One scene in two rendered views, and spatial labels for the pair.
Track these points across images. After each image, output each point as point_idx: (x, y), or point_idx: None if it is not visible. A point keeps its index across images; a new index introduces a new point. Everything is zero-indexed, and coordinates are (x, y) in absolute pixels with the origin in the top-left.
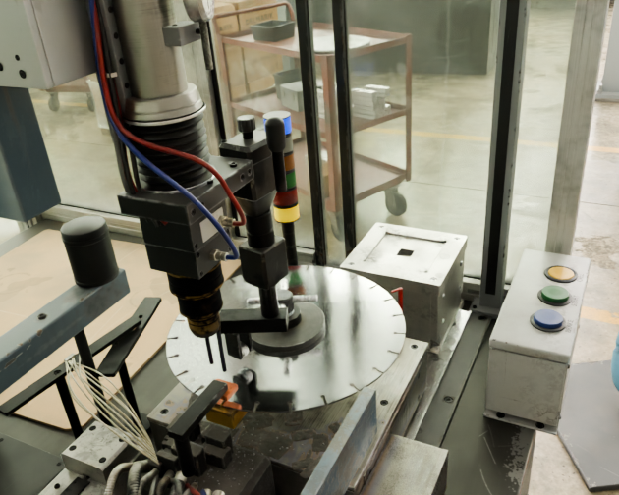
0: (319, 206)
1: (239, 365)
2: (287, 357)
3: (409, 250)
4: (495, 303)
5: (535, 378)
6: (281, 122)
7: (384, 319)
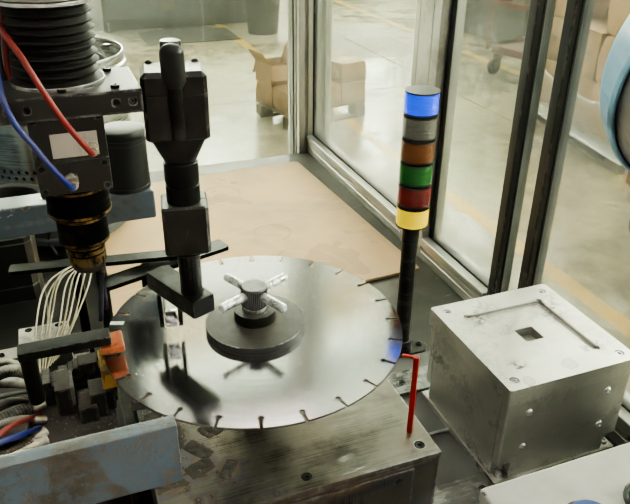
0: (503, 237)
1: (167, 335)
2: (211, 354)
3: (538, 334)
4: None
5: None
6: (171, 51)
7: (350, 378)
